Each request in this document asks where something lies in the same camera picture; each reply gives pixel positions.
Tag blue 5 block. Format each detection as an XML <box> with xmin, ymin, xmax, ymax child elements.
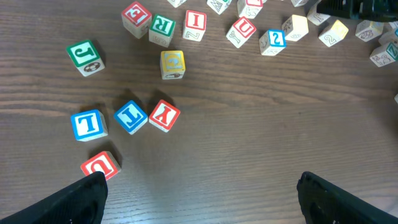
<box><xmin>378</xmin><ymin>28</ymin><xmax>398</xmax><ymax>46</ymax></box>

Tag green J block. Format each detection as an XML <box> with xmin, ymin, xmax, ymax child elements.
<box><xmin>66</xmin><ymin>40</ymin><xmax>105</xmax><ymax>77</ymax></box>

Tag blue 2 block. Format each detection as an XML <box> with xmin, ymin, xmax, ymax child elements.
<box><xmin>259</xmin><ymin>29</ymin><xmax>287</xmax><ymax>56</ymax></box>

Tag red u block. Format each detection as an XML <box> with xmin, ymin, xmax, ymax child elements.
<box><xmin>226</xmin><ymin>17</ymin><xmax>257</xmax><ymax>49</ymax></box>
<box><xmin>80</xmin><ymin>151</ymin><xmax>121</xmax><ymax>180</ymax></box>

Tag green N block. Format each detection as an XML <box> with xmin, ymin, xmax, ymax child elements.
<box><xmin>206</xmin><ymin>0</ymin><xmax>231</xmax><ymax>15</ymax></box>

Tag blue T block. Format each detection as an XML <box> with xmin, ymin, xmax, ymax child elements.
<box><xmin>114</xmin><ymin>100</ymin><xmax>149</xmax><ymax>135</ymax></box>

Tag yellow G block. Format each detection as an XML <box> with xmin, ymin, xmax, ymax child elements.
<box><xmin>160</xmin><ymin>50</ymin><xmax>186</xmax><ymax>80</ymax></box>

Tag blue L block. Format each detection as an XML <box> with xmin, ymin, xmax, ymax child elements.
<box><xmin>70</xmin><ymin>110</ymin><xmax>108</xmax><ymax>142</ymax></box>

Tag green B block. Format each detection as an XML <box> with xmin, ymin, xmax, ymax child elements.
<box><xmin>291</xmin><ymin>0</ymin><xmax>309</xmax><ymax>7</ymax></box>

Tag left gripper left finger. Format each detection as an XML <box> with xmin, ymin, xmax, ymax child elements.
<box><xmin>1</xmin><ymin>171</ymin><xmax>108</xmax><ymax>224</ymax></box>

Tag yellow block top centre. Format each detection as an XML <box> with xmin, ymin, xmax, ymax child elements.
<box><xmin>307</xmin><ymin>3</ymin><xmax>330</xmax><ymax>26</ymax></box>

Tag red E block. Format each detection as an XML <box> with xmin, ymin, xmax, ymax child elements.
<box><xmin>121</xmin><ymin>1</ymin><xmax>152</xmax><ymax>39</ymax></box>

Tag red U block centre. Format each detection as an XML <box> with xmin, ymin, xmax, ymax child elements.
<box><xmin>226</xmin><ymin>17</ymin><xmax>257</xmax><ymax>49</ymax></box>

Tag green F block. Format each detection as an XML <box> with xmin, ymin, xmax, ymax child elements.
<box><xmin>167</xmin><ymin>0</ymin><xmax>187</xmax><ymax>8</ymax></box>

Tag red Y block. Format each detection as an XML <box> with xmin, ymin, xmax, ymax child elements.
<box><xmin>149</xmin><ymin>100</ymin><xmax>180</xmax><ymax>133</ymax></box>

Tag red H block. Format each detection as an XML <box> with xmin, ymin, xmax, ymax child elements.
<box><xmin>237</xmin><ymin>0</ymin><xmax>263</xmax><ymax>19</ymax></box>

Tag green R block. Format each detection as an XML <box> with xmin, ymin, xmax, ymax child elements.
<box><xmin>149</xmin><ymin>14</ymin><xmax>176</xmax><ymax>47</ymax></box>

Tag red I block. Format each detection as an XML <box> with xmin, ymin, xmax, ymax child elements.
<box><xmin>182</xmin><ymin>10</ymin><xmax>207</xmax><ymax>42</ymax></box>

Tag green Z block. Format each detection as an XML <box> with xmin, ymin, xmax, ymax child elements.
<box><xmin>369</xmin><ymin>42</ymin><xmax>397</xmax><ymax>67</ymax></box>

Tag red U block lower left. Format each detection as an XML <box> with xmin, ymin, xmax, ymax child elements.
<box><xmin>80</xmin><ymin>151</ymin><xmax>121</xmax><ymax>180</ymax></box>

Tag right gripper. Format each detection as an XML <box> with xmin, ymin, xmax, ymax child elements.
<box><xmin>316</xmin><ymin>0</ymin><xmax>397</xmax><ymax>22</ymax></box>

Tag yellow block right of centre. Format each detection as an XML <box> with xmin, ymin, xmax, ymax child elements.
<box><xmin>318</xmin><ymin>20</ymin><xmax>349</xmax><ymax>47</ymax></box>

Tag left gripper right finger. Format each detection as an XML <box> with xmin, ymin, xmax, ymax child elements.
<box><xmin>297</xmin><ymin>171</ymin><xmax>397</xmax><ymax>224</ymax></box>

